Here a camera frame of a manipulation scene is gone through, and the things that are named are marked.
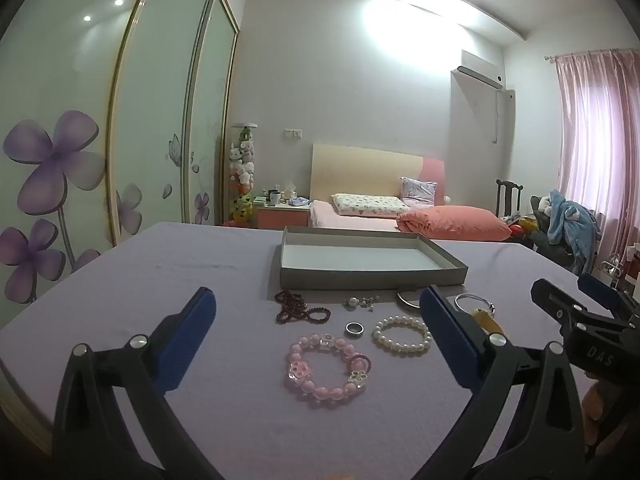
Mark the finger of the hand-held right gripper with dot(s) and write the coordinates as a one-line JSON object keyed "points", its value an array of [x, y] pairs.
{"points": [[600, 290], [555, 300]]}

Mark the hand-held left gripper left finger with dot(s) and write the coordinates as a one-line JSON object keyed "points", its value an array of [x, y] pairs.
{"points": [[189, 342]]}

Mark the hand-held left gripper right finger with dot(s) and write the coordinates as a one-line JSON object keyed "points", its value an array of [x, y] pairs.
{"points": [[447, 340]]}

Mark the shallow grey cardboard tray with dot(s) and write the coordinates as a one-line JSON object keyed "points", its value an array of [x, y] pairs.
{"points": [[360, 260]]}

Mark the person's right hand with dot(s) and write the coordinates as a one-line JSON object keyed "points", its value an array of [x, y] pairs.
{"points": [[597, 400]]}

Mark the yellow amber piece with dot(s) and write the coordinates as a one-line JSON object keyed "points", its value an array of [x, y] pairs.
{"points": [[487, 322]]}

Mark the thin silver bangle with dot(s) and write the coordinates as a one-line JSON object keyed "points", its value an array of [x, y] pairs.
{"points": [[462, 298]]}

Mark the wide silver cuff bangle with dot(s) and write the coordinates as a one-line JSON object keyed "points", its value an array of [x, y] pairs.
{"points": [[404, 305]]}

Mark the grey chair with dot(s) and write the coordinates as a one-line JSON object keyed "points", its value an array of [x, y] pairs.
{"points": [[542, 240]]}

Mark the blue plush garment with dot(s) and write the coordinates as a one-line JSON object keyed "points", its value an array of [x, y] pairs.
{"points": [[570, 225]]}

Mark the yellow and red toy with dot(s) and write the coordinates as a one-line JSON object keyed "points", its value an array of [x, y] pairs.
{"points": [[522, 225]]}

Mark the dark wooden chair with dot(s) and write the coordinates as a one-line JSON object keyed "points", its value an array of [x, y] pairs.
{"points": [[507, 197]]}

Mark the folded coral quilt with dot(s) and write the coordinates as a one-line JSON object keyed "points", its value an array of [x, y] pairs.
{"points": [[455, 222]]}

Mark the lilac pillow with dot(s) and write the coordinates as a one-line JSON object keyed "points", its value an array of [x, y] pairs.
{"points": [[419, 191]]}

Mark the pink curtain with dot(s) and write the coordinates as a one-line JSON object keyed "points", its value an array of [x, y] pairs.
{"points": [[595, 135]]}

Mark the white patterned pillow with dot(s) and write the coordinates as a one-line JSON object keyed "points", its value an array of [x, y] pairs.
{"points": [[370, 205]]}

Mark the pink and cream nightstand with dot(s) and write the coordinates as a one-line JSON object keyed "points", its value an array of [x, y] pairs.
{"points": [[280, 216]]}

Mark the bed with pink sheet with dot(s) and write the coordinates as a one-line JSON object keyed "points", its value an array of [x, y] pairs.
{"points": [[325, 217]]}

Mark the blue cloth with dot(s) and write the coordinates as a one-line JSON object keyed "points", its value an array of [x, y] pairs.
{"points": [[299, 202]]}

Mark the tissue box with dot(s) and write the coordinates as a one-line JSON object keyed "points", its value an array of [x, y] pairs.
{"points": [[290, 193]]}

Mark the plush toy display tube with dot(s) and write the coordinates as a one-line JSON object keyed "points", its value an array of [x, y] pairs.
{"points": [[242, 170]]}

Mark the cream and pink headboard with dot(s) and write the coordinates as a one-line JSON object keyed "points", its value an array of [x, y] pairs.
{"points": [[360, 170]]}

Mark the flower print sliding wardrobe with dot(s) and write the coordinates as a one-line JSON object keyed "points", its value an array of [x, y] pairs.
{"points": [[150, 110]]}

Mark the white air conditioner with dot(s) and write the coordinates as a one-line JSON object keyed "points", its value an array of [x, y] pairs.
{"points": [[480, 76]]}

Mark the wall switch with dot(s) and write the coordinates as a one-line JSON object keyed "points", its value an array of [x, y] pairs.
{"points": [[293, 133]]}

